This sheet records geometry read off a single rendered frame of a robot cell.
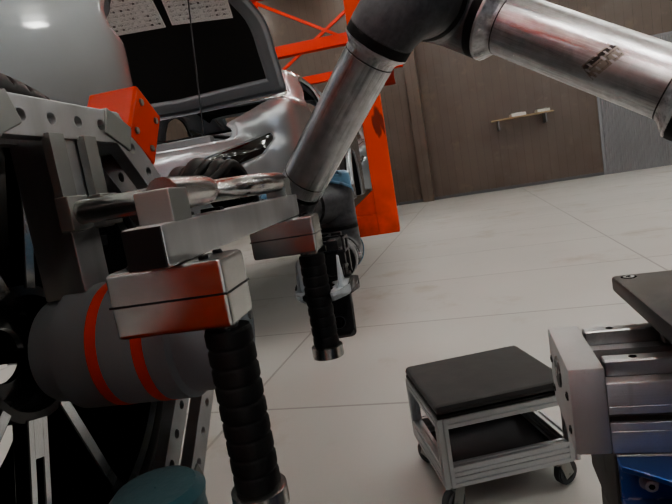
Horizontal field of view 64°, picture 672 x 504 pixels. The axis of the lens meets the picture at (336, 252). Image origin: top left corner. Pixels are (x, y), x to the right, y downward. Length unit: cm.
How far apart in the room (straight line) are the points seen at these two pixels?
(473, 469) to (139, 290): 135
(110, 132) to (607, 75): 61
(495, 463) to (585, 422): 108
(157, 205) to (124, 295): 7
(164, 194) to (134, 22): 370
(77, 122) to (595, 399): 62
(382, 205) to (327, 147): 331
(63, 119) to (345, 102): 37
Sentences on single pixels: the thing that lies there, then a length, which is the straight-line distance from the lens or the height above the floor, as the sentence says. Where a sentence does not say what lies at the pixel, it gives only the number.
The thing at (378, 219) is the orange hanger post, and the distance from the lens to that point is 413.
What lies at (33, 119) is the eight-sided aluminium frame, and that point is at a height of 110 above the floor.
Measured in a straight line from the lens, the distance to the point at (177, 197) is 40.
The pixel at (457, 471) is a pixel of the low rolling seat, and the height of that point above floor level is 14.
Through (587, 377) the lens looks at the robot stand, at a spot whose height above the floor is 76.
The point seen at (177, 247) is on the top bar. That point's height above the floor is 96.
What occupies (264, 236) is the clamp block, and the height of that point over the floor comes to 93.
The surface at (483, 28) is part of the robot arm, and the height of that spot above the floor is 116.
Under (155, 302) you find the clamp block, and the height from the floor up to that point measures 93.
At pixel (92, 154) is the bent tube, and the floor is 106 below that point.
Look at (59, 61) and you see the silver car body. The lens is 131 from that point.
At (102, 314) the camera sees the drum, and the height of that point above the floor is 89.
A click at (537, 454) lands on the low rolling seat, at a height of 14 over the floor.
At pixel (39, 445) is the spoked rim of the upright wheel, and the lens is 73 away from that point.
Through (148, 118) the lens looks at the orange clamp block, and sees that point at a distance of 83.
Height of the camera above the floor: 99
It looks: 8 degrees down
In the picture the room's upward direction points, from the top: 9 degrees counter-clockwise
